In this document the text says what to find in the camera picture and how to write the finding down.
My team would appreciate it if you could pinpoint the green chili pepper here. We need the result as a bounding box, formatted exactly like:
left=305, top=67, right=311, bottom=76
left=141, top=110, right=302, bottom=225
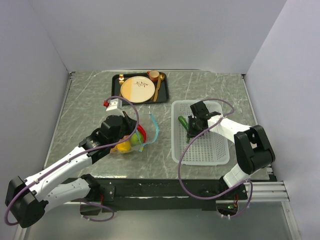
left=178, top=115, right=191, bottom=144

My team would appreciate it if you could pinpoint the yellow apple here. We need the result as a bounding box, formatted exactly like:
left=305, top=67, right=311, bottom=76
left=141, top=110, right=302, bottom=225
left=116, top=140, right=132, bottom=154

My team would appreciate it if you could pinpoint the green cabbage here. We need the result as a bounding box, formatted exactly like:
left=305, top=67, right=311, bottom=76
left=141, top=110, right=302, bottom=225
left=129, top=132, right=144, bottom=146

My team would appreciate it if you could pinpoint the red chili pepper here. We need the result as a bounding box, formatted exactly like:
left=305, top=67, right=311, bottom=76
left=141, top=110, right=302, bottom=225
left=137, top=124, right=147, bottom=143

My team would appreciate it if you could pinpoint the clear zip top bag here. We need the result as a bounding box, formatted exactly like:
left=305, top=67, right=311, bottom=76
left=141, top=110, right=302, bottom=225
left=110, top=113, right=159, bottom=154

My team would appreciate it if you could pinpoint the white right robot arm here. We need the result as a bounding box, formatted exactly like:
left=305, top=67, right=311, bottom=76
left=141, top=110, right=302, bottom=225
left=187, top=101, right=276, bottom=199

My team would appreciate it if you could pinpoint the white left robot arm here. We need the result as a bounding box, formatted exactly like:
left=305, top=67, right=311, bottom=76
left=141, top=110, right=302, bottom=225
left=4, top=111, right=140, bottom=228

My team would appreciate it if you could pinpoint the white plastic basket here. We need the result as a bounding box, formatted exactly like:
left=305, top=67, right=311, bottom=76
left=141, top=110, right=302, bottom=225
left=171, top=100, right=230, bottom=166

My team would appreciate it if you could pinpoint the cream and orange plate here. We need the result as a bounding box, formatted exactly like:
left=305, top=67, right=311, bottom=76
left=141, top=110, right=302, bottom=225
left=120, top=76, right=156, bottom=103

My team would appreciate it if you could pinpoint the gold fork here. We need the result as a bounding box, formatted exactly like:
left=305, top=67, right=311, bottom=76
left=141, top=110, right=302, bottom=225
left=118, top=74, right=125, bottom=97

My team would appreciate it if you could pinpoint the gold knife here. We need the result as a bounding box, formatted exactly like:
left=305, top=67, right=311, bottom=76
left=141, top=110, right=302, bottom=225
left=153, top=75, right=161, bottom=102

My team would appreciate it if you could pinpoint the gold spoon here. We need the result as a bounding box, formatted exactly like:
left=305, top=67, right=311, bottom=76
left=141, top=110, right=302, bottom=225
left=159, top=72, right=166, bottom=82

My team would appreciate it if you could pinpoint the orange ceramic cup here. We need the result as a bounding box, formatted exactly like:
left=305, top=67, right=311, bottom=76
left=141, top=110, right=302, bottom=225
left=147, top=70, right=160, bottom=82

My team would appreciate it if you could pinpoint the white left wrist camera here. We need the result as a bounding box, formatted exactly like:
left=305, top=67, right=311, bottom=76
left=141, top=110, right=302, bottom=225
left=103, top=98, right=122, bottom=112

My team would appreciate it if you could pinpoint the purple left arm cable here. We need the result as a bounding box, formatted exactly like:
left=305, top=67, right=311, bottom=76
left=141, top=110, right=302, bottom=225
left=4, top=95, right=140, bottom=226

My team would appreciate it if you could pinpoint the aluminium frame rail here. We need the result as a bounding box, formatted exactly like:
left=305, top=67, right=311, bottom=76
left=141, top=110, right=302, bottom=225
left=216, top=165, right=290, bottom=203

